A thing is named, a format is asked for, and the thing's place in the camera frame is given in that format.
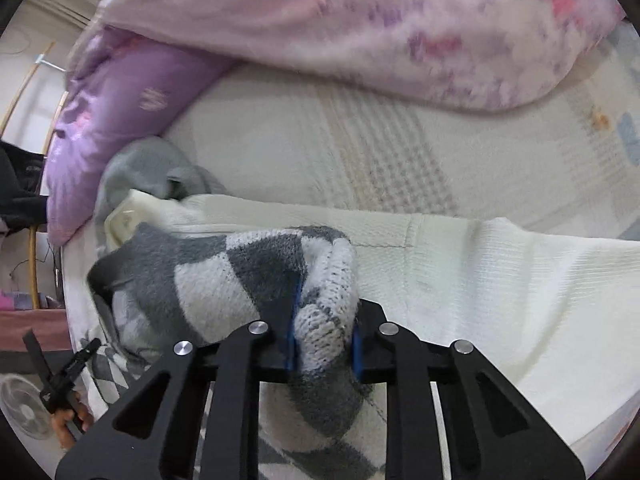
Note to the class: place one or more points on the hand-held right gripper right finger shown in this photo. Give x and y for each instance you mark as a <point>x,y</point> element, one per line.
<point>358,355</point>

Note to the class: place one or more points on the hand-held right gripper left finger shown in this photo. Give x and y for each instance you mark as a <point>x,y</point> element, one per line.
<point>291,340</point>

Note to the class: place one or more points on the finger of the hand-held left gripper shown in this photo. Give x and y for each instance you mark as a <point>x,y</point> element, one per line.
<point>80,357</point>
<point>35,355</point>

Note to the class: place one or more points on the grey white checkered sweater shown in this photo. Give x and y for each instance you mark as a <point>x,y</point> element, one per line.
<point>210,280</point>

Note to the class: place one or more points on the cream knit garment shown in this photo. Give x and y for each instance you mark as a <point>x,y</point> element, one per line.
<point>500,285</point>

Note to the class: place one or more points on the person's left hand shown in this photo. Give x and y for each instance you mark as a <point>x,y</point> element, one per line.
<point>70,427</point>

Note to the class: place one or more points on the white floor fan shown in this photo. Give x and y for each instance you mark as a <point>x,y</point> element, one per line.
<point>22,407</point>

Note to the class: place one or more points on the wooden rack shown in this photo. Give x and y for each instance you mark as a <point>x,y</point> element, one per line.
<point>35,270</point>

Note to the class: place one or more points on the dark clothing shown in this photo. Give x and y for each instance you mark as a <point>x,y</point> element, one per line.
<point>20,185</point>

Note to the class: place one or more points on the grey garment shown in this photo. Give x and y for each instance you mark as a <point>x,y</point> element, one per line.
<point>145,165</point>

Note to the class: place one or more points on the patterned bed sheet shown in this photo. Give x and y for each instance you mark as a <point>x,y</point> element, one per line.
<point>380,150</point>

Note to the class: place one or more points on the purple pillow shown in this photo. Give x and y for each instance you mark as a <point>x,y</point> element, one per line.
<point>115,110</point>

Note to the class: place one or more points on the pink floral quilt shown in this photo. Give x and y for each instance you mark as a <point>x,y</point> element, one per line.
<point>350,20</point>

